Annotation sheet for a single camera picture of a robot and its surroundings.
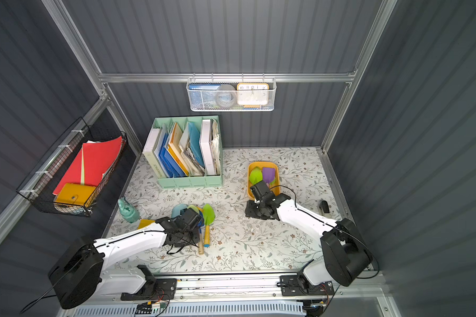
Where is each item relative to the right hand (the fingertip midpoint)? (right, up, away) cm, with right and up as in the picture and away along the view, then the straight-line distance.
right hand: (252, 210), depth 86 cm
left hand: (-25, -12, -1) cm, 27 cm away
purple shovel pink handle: (+10, +15, +19) cm, 26 cm away
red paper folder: (-61, +21, -13) cm, 66 cm away
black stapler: (+34, 0, +4) cm, 34 cm away
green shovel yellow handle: (+3, +15, +19) cm, 24 cm away
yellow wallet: (-60, +10, -22) cm, 65 cm away
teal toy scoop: (-37, -1, +9) cm, 38 cm away
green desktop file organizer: (-31, +26, +5) cm, 40 cm away
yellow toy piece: (-51, -8, +7) cm, 52 cm away
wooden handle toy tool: (-22, -15, -4) cm, 27 cm away
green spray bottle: (-55, -1, 0) cm, 55 cm away
